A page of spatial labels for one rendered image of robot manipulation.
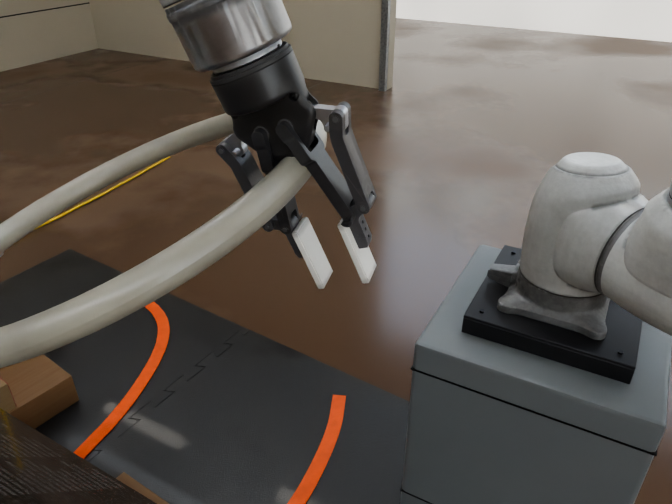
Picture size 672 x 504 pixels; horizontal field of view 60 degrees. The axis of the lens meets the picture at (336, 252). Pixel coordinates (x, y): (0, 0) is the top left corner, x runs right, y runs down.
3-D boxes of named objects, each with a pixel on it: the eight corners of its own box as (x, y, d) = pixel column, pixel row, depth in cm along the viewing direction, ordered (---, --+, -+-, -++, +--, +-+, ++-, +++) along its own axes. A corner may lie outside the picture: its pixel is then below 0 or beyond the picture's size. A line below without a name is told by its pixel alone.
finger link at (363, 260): (346, 209, 56) (352, 207, 56) (370, 266, 59) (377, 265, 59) (336, 225, 54) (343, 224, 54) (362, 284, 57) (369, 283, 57)
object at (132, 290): (-218, 438, 50) (-247, 414, 49) (59, 194, 92) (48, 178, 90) (296, 290, 37) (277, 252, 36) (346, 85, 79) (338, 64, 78)
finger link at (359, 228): (344, 196, 55) (372, 190, 53) (362, 240, 57) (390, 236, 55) (339, 204, 53) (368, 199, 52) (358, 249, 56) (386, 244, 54)
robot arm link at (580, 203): (559, 241, 112) (585, 132, 101) (643, 287, 99) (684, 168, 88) (498, 263, 105) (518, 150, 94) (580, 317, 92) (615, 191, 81)
